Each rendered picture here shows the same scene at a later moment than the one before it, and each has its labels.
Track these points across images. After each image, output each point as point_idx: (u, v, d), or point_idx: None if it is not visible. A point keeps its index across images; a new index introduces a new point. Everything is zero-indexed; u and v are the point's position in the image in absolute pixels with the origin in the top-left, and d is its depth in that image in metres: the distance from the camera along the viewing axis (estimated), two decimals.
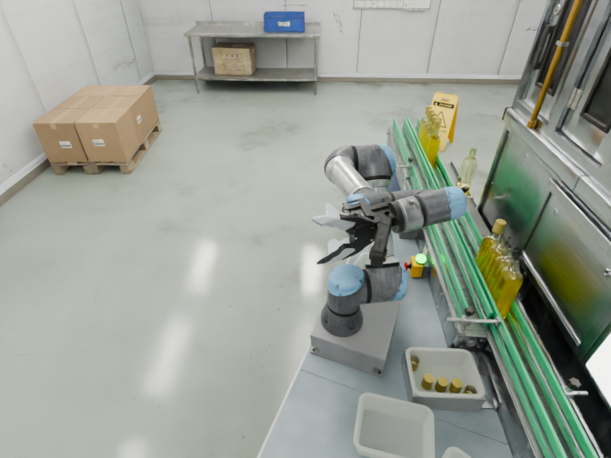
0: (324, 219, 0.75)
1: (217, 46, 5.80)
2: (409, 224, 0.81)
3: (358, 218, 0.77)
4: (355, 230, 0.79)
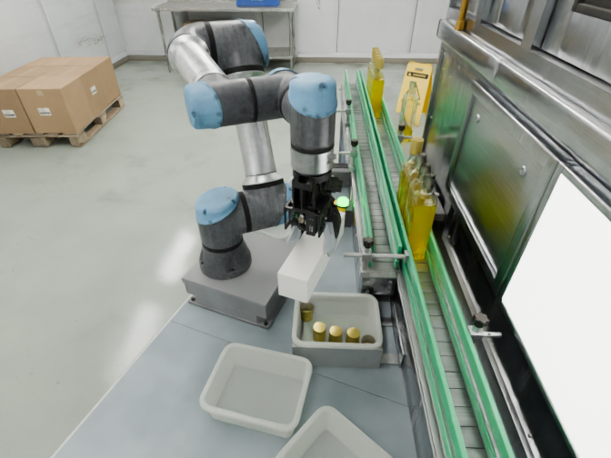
0: (334, 247, 0.79)
1: (189, 23, 5.55)
2: (323, 154, 0.68)
3: (340, 218, 0.74)
4: None
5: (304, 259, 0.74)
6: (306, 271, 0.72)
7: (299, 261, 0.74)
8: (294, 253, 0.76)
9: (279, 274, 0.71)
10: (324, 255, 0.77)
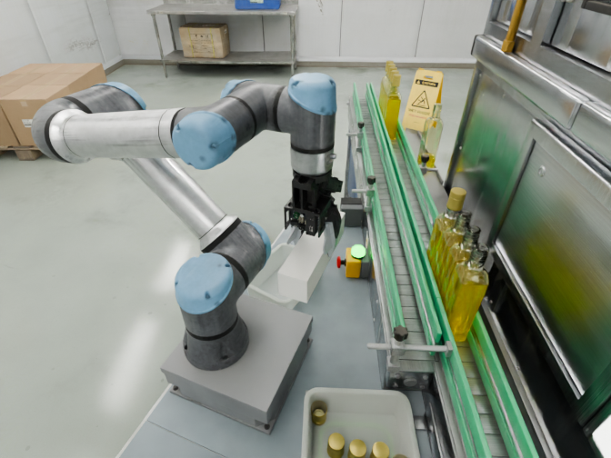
0: (334, 247, 0.79)
1: (186, 26, 5.33)
2: (323, 154, 0.68)
3: (340, 218, 0.74)
4: None
5: (304, 259, 0.74)
6: (306, 271, 0.72)
7: (299, 261, 0.74)
8: (294, 253, 0.76)
9: (279, 274, 0.71)
10: (324, 255, 0.77)
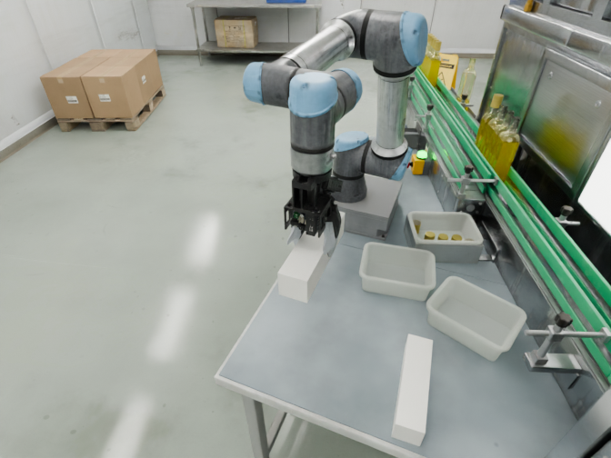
0: (334, 247, 0.79)
1: (220, 18, 5.86)
2: (323, 154, 0.68)
3: (340, 218, 0.74)
4: None
5: (304, 259, 0.74)
6: (306, 271, 0.72)
7: (299, 261, 0.74)
8: (294, 253, 0.76)
9: (279, 274, 0.71)
10: (324, 255, 0.77)
